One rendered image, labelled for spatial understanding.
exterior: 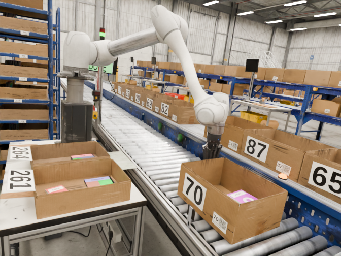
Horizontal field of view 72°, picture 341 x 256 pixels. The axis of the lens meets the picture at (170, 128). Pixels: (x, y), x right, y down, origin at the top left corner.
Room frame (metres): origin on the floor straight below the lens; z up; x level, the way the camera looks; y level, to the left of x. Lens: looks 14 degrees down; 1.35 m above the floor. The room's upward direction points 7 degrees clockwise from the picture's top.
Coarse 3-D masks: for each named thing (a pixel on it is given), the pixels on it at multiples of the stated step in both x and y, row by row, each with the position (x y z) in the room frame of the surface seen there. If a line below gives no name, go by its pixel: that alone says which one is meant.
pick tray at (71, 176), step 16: (96, 160) 1.17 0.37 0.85; (112, 160) 1.20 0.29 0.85; (48, 176) 1.04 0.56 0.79; (64, 176) 1.08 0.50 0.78; (80, 176) 1.12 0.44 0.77; (96, 176) 1.16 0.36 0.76; (112, 176) 1.19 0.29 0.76; (64, 192) 0.83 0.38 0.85; (80, 192) 0.86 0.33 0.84; (96, 192) 0.90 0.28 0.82; (112, 192) 0.93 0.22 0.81; (128, 192) 0.98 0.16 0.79; (48, 208) 0.80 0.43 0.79; (64, 208) 0.83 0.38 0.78; (80, 208) 0.86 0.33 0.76
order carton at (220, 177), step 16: (208, 160) 1.18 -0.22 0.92; (224, 160) 1.24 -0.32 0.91; (192, 176) 1.00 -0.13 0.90; (208, 176) 1.19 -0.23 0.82; (224, 176) 1.22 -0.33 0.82; (240, 176) 1.13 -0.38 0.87; (256, 176) 1.05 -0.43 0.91; (208, 192) 0.90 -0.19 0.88; (224, 192) 1.15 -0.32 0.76; (256, 192) 1.04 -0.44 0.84; (272, 192) 0.97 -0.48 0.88; (208, 208) 0.89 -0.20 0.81; (224, 208) 0.81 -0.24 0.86; (240, 208) 0.76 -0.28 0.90; (256, 208) 0.81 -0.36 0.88; (272, 208) 0.87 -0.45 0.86; (240, 224) 0.77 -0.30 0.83; (256, 224) 0.82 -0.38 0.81; (272, 224) 0.88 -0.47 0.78; (240, 240) 0.78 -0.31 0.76
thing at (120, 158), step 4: (108, 152) 1.55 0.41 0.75; (112, 152) 1.56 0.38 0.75; (116, 152) 1.57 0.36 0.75; (120, 152) 1.58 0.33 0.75; (112, 156) 1.48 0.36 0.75; (116, 156) 1.49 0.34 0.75; (120, 156) 1.50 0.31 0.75; (124, 156) 1.51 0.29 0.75; (116, 160) 1.43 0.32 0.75; (120, 160) 1.44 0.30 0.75; (124, 160) 1.45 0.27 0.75; (128, 160) 1.45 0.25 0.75; (120, 164) 1.37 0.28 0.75; (124, 164) 1.38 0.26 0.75; (128, 164) 1.39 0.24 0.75; (132, 164) 1.40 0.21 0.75; (124, 168) 1.32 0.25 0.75; (128, 168) 1.33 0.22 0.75; (132, 168) 1.34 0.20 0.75
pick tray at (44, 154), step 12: (48, 144) 1.32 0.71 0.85; (60, 144) 1.36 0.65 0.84; (72, 144) 1.40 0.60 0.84; (84, 144) 1.44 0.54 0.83; (96, 144) 1.47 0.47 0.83; (36, 156) 1.28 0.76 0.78; (48, 156) 1.32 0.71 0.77; (60, 156) 1.36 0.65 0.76; (96, 156) 1.44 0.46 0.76; (108, 156) 1.24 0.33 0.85
